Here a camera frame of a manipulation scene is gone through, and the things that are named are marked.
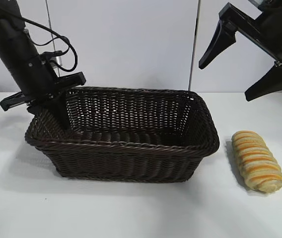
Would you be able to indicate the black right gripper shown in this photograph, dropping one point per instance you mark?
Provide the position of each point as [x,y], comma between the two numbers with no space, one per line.
[277,32]

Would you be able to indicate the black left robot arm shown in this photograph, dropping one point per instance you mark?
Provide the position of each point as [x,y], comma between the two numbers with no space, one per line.
[4,37]

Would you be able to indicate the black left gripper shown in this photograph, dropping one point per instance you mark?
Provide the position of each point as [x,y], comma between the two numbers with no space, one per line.
[35,79]

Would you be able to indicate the dark brown wicker basket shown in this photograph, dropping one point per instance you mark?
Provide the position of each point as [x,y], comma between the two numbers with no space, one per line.
[131,158]

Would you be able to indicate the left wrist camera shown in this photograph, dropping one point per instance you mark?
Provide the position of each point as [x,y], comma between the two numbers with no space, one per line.
[49,59]

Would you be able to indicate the long striped bread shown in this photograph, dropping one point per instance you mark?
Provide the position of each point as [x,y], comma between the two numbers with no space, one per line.
[255,161]

